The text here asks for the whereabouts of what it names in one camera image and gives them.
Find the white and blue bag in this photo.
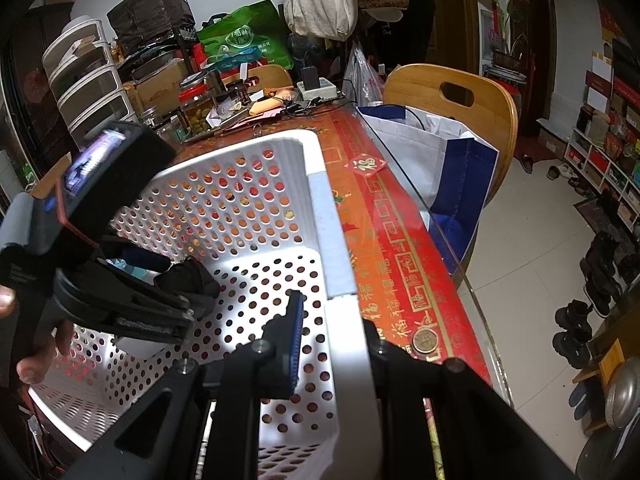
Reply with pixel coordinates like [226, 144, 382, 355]
[357, 105, 501, 276]

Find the potted plant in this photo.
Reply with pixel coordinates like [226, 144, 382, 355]
[490, 0, 531, 71]

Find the beige canvas tote bag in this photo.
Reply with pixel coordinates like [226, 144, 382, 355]
[277, 0, 358, 42]

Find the wooden chair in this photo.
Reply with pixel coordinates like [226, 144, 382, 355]
[382, 63, 519, 206]

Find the red printed tablecloth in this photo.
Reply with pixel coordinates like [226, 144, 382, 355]
[170, 105, 496, 480]

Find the green shopping bag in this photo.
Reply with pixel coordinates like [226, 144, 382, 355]
[196, 0, 296, 72]

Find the white storage shelf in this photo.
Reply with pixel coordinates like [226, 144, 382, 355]
[537, 40, 640, 226]

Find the red diamond sticker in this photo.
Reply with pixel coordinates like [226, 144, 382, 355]
[345, 156, 390, 177]

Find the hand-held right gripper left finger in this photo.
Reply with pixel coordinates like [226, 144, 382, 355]
[75, 290, 306, 480]

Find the person's left hand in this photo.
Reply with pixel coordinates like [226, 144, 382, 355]
[0, 285, 75, 385]

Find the metal pot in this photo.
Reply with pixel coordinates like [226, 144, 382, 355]
[602, 357, 640, 431]

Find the pickle jar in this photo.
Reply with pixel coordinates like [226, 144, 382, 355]
[179, 82, 221, 136]

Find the empty glass jar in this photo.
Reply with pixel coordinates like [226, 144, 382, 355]
[165, 117, 190, 143]

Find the white power strip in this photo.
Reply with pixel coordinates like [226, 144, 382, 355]
[296, 77, 346, 102]

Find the coin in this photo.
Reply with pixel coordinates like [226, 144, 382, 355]
[411, 329, 439, 356]

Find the white plastic bag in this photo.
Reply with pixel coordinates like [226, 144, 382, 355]
[342, 42, 386, 106]

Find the white perforated plastic basket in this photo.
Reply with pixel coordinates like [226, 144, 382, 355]
[27, 129, 377, 480]

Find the pair of black shoes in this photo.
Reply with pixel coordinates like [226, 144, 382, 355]
[552, 300, 593, 368]

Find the brown cardboard box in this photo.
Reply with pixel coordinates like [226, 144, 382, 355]
[122, 60, 196, 111]

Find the pair of black boots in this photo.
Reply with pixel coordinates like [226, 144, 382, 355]
[580, 232, 626, 316]

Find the red wall poster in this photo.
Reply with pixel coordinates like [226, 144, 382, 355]
[597, 0, 626, 41]

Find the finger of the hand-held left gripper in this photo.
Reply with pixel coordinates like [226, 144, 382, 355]
[100, 235, 171, 276]
[52, 255, 216, 346]

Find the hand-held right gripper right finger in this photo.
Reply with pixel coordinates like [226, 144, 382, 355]
[362, 319, 576, 480]

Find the white tiered food cover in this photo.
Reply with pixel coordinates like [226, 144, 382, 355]
[41, 18, 132, 138]

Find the black charger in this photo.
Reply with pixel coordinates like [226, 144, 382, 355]
[152, 256, 222, 311]

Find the teal and white charger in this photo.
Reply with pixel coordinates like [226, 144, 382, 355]
[107, 257, 146, 281]

